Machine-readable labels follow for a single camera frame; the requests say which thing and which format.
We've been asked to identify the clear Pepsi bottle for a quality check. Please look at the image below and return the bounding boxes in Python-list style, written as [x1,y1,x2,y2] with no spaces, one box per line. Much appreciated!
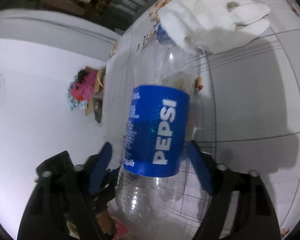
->
[115,27,203,239]

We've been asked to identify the white tissue paper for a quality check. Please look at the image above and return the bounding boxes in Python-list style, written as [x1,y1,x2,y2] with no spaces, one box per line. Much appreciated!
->
[158,0,270,54]

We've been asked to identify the person's left hand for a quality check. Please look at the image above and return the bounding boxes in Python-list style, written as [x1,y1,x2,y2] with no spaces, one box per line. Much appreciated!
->
[95,210,117,237]

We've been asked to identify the pink clothing bundle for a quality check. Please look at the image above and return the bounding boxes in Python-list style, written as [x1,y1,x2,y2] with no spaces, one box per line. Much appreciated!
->
[70,69,97,101]

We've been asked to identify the brown cardboard box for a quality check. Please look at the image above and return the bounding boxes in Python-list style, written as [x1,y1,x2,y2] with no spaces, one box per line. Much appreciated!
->
[85,66,106,117]

